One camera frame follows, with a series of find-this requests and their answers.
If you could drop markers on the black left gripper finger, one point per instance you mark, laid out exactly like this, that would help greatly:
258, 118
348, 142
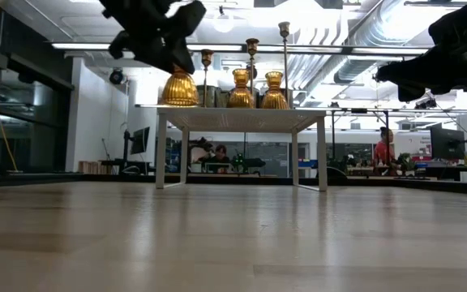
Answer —
178, 57
151, 54

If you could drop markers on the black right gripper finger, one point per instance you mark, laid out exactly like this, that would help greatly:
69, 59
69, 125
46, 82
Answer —
420, 69
432, 87

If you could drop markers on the short gold candlestick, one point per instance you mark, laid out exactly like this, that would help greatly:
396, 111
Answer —
206, 57

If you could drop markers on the amber ribbed glass candle holder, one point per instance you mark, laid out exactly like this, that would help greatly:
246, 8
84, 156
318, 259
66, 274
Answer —
274, 97
180, 91
241, 95

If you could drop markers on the silver mercury glass votive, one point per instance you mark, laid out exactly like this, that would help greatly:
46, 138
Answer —
211, 97
258, 99

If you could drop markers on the medium gold candlestick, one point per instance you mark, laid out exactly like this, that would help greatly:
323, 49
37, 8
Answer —
252, 45

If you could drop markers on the tall gold candlestick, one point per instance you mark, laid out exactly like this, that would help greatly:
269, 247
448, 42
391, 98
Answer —
284, 29

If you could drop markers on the black track light cluster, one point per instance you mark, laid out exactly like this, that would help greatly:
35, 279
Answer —
426, 104

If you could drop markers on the black round ceiling spotlight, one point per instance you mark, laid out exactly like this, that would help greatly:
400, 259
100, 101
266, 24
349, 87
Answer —
116, 76

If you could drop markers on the globe ceiling lamp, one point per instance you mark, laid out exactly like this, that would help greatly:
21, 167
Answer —
223, 23

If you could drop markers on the black computer monitor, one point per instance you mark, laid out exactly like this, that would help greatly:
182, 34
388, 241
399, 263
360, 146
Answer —
446, 144
140, 140

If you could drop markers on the black pole stand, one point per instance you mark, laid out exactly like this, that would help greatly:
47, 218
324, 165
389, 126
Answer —
359, 110

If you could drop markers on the person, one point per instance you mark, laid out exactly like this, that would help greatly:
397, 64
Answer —
218, 158
381, 152

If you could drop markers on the long ceiling light strip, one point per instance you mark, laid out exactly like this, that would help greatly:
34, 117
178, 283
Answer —
339, 49

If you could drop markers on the white perforated shelf riser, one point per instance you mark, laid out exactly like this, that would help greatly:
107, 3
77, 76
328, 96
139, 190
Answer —
237, 119

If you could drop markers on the background robot with green light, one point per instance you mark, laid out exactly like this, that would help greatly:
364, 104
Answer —
245, 163

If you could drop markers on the wooden crates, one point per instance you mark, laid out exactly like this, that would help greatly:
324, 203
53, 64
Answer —
91, 167

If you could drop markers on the blue box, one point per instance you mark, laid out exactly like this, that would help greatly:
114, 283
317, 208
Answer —
308, 163

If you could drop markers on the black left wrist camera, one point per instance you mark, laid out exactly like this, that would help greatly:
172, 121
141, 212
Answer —
188, 18

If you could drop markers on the silver ventilation duct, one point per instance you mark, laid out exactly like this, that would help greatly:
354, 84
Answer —
339, 36

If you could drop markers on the black aluminium table frame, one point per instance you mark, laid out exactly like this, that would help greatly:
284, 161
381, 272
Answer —
237, 179

